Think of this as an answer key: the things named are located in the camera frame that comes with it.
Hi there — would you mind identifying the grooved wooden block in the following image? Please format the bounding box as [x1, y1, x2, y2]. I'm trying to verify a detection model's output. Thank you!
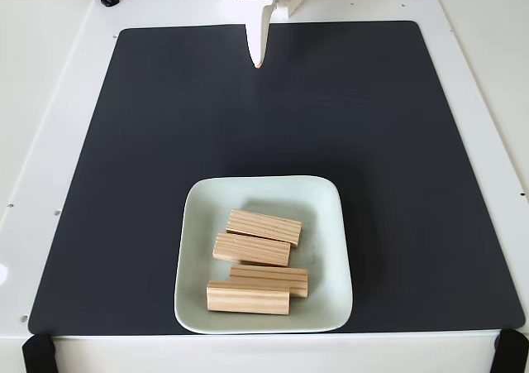
[206, 280, 292, 317]
[229, 264, 310, 299]
[226, 208, 303, 249]
[212, 232, 293, 268]

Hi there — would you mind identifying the pale green square plate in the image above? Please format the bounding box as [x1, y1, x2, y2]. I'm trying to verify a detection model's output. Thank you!
[173, 175, 355, 335]

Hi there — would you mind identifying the black table mat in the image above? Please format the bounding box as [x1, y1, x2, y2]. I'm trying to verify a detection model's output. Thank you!
[27, 20, 527, 336]

